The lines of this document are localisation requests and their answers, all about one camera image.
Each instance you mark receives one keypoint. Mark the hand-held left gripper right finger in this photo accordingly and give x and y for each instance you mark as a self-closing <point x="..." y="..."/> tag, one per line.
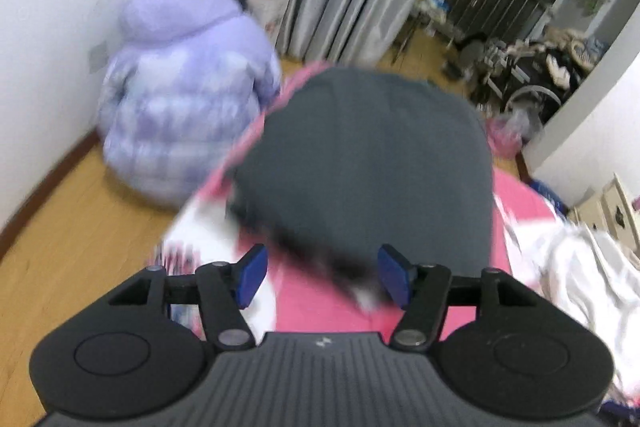
<point x="395" y="274"/>

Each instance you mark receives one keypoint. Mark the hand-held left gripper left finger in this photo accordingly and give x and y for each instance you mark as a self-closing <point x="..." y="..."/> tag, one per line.
<point x="252" y="274"/>

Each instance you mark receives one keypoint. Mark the dark grey pants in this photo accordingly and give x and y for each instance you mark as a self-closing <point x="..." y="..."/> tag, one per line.
<point x="370" y="167"/>

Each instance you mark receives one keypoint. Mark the pink floral blanket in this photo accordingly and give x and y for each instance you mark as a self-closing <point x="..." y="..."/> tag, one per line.
<point x="320" y="307"/>

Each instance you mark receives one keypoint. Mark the pink plastic bag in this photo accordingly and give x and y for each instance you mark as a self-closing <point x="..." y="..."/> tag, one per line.
<point x="510" y="134"/>

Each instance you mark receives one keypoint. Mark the lilac puffer jacket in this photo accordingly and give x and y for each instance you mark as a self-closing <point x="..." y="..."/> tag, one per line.
<point x="180" y="107"/>

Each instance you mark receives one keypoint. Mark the light grey shirt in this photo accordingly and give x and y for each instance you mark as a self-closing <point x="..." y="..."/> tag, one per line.
<point x="590" y="287"/>

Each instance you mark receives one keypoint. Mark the cream cabinet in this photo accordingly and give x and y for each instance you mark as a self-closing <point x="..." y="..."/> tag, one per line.
<point x="610" y="212"/>

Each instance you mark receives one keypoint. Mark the black wheelchair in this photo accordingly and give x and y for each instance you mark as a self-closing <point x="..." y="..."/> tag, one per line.
<point x="540" y="72"/>

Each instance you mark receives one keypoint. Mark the white water dispenser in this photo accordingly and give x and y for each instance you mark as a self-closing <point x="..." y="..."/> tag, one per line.
<point x="267" y="17"/>

